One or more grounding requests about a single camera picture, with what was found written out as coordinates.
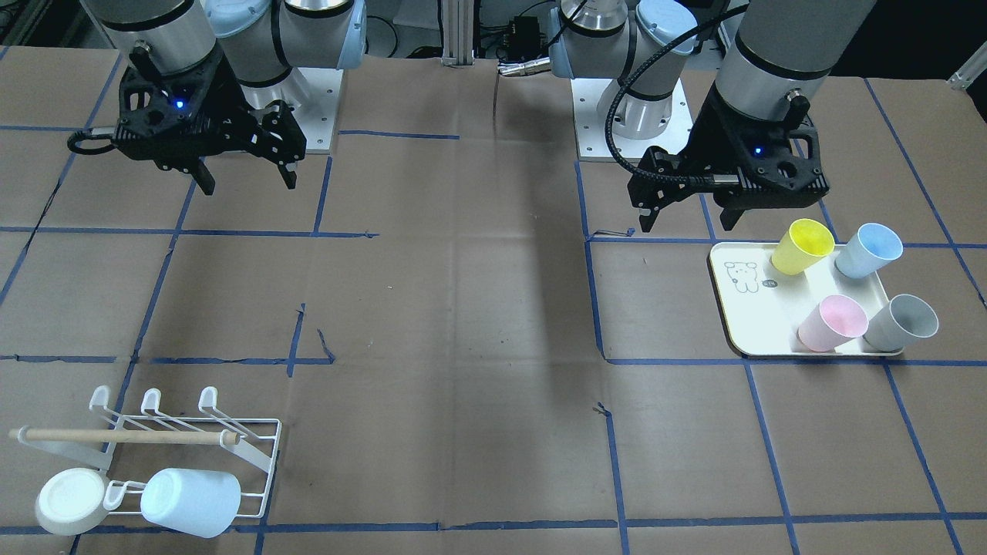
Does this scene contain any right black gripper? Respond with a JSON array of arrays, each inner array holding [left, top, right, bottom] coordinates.
[[112, 59, 306, 194]]

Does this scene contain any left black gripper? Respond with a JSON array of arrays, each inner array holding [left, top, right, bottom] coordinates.
[[628, 86, 830, 233]]

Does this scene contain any light blue plastic cup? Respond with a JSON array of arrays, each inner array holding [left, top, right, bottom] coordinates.
[[140, 468, 242, 538]]

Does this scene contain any pale green plastic cup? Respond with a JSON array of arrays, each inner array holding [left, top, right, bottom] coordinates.
[[35, 468, 109, 535]]

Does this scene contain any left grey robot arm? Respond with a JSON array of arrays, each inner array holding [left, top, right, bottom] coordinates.
[[547, 1, 874, 232]]

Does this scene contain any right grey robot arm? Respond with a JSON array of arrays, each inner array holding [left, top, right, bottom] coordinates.
[[67, 1, 367, 194]]

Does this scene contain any yellow plastic cup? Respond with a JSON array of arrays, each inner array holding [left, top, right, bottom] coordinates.
[[770, 218, 835, 275]]

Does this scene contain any pink plastic cup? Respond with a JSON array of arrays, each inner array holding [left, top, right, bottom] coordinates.
[[797, 294, 870, 352]]

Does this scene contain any grey plastic cup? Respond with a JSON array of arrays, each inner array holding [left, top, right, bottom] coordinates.
[[864, 294, 940, 352]]

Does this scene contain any cream plastic tray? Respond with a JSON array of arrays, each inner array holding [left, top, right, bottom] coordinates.
[[708, 242, 889, 358]]

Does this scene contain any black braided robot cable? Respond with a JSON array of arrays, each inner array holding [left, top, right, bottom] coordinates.
[[67, 129, 116, 155]]

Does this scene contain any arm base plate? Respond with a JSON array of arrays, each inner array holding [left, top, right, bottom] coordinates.
[[571, 79, 693, 164], [241, 68, 345, 155]]

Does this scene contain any aluminium frame post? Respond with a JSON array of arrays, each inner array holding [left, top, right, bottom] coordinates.
[[440, 0, 478, 67]]

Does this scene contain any white wire cup rack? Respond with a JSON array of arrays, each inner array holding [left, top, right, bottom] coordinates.
[[9, 385, 285, 520]]

